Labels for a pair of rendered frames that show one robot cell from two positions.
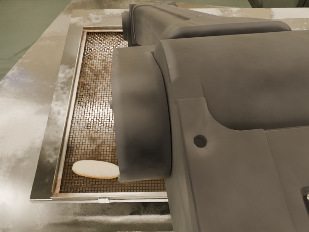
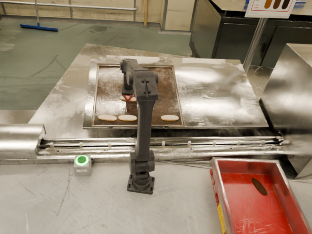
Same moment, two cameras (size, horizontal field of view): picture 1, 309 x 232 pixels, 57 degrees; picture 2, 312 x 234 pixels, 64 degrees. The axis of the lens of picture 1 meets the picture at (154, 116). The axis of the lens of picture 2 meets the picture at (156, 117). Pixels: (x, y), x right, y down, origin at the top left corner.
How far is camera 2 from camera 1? 0.81 m
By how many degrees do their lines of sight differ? 8
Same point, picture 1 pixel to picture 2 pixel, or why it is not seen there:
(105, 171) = (111, 117)
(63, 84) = (91, 87)
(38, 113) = (76, 100)
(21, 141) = (71, 111)
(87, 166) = (104, 116)
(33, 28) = (43, 58)
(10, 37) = (27, 63)
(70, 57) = (92, 76)
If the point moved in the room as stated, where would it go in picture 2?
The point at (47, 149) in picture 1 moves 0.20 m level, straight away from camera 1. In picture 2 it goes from (87, 111) to (73, 92)
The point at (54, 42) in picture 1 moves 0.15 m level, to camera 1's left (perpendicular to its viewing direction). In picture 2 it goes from (77, 69) to (56, 68)
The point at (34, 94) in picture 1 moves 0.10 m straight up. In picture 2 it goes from (72, 93) to (70, 80)
